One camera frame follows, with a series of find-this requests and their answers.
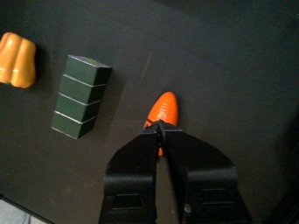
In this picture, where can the dark green block stack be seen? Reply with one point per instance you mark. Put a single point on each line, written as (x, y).
(82, 93)

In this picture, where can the orange toy carrot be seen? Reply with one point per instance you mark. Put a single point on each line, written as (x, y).
(166, 108)

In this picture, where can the orange toy bell pepper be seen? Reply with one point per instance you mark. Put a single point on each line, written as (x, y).
(18, 59)

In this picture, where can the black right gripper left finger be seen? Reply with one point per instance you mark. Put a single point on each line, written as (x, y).
(130, 172)

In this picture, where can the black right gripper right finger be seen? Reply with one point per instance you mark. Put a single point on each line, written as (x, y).
(206, 175)

